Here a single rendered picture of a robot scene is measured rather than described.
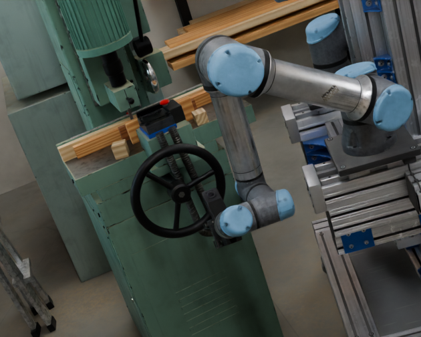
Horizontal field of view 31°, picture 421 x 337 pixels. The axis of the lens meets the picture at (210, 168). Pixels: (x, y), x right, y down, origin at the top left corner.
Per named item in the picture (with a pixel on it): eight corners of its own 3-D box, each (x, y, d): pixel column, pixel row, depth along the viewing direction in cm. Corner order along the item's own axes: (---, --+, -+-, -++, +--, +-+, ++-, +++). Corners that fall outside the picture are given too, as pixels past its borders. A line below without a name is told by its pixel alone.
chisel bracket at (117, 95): (122, 117, 239) (113, 92, 235) (111, 106, 251) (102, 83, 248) (144, 108, 240) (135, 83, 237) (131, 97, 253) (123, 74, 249)
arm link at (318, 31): (306, 60, 257) (297, 22, 251) (342, 46, 259) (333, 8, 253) (321, 68, 246) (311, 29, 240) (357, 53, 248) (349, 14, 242)
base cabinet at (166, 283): (174, 400, 265) (105, 230, 236) (130, 319, 316) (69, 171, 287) (287, 342, 275) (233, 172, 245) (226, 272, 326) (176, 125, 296)
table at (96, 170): (87, 209, 221) (80, 191, 219) (67, 175, 248) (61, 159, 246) (270, 128, 235) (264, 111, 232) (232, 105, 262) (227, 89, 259)
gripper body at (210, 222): (214, 249, 212) (220, 247, 200) (204, 220, 213) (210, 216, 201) (239, 240, 214) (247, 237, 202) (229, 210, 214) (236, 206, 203)
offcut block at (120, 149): (129, 151, 235) (125, 138, 233) (129, 156, 232) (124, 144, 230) (117, 154, 236) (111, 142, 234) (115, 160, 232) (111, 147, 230)
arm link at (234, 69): (395, 78, 200) (204, 29, 180) (426, 93, 187) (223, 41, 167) (380, 122, 203) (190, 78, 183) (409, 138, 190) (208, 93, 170)
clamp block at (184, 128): (156, 168, 225) (146, 142, 221) (143, 155, 237) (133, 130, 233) (200, 149, 229) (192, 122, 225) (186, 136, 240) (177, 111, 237)
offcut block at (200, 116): (209, 122, 238) (206, 111, 236) (198, 126, 237) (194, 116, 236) (205, 117, 242) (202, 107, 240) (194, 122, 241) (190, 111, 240)
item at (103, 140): (77, 158, 242) (73, 148, 240) (77, 157, 244) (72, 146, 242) (251, 85, 256) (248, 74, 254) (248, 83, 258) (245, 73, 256)
